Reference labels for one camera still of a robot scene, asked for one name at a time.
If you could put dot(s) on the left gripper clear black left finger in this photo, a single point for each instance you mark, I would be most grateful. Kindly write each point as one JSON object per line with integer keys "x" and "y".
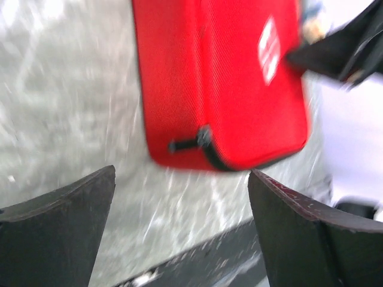
{"x": 53, "y": 239}

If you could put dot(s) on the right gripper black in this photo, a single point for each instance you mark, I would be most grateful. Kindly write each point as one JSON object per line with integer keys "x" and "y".
{"x": 351, "y": 54}

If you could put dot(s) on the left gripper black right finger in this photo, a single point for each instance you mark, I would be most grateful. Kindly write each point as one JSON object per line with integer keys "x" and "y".
{"x": 307, "y": 243}

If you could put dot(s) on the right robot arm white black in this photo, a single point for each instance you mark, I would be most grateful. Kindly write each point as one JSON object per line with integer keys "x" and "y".
{"x": 352, "y": 117}

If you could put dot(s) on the black red medicine kit case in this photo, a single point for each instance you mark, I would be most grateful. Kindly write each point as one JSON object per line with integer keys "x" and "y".
{"x": 217, "y": 93}

